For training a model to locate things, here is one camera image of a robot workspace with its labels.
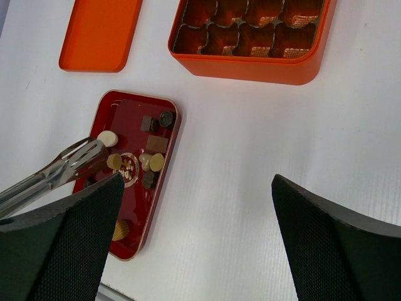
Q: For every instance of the brown rectangular chocolate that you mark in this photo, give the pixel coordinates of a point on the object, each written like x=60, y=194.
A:
x=157, y=144

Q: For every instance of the orange box lid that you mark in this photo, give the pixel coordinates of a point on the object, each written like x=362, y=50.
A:
x=99, y=36

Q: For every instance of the white square chocolate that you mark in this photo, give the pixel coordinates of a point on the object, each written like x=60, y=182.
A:
x=114, y=161

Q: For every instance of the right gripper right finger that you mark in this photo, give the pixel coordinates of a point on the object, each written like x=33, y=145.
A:
x=335, y=253

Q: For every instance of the dark small chocolate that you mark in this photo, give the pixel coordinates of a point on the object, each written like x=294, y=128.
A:
x=88, y=182

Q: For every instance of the dark round chocolate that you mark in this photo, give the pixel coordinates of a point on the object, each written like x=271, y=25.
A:
x=167, y=119

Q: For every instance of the dark ridged chocolate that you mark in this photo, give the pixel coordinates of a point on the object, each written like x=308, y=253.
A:
x=149, y=179

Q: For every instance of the metal tongs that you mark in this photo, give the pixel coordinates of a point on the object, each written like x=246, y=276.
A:
x=77, y=161

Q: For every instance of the golden leaf chocolate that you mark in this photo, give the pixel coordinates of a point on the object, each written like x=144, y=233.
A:
x=121, y=230

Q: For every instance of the cream heart chocolate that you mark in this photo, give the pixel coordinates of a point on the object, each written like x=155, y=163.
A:
x=144, y=159

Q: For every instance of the tan round chocolate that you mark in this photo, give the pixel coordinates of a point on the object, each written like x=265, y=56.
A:
x=156, y=162

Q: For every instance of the dark square chocolate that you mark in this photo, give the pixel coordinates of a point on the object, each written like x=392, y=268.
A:
x=149, y=124

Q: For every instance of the white oval chocolate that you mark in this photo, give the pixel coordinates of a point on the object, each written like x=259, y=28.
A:
x=108, y=138

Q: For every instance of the red lacquer tray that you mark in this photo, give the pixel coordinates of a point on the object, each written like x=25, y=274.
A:
x=122, y=113

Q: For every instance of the orange chocolate box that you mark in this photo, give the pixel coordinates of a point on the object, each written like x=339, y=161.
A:
x=263, y=41

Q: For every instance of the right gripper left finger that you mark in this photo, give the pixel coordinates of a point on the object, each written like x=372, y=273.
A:
x=58, y=251

